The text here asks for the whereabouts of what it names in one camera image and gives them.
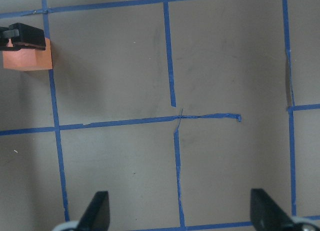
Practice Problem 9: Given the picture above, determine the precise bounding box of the orange foam cube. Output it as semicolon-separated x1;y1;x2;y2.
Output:
2;38;53;72

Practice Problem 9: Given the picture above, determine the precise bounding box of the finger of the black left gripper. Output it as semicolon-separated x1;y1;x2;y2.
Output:
0;22;47;52

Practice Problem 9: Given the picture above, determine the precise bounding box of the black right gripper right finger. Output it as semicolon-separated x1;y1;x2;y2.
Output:
250;188;320;231

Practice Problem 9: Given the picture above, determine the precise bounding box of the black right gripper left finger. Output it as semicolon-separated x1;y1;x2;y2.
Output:
53;190;111;231

